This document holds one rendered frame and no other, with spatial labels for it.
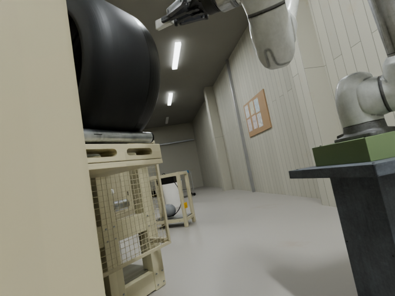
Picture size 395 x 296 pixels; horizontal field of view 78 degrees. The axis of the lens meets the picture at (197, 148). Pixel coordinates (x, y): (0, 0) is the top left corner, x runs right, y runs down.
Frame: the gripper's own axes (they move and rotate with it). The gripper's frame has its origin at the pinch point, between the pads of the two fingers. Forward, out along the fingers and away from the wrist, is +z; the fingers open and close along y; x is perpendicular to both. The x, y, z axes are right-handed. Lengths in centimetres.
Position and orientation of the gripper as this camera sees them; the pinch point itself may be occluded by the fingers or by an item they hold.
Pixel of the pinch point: (164, 22)
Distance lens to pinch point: 91.0
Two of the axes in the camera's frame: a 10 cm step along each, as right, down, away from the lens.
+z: -8.2, 0.7, 5.7
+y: -5.7, 0.1, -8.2
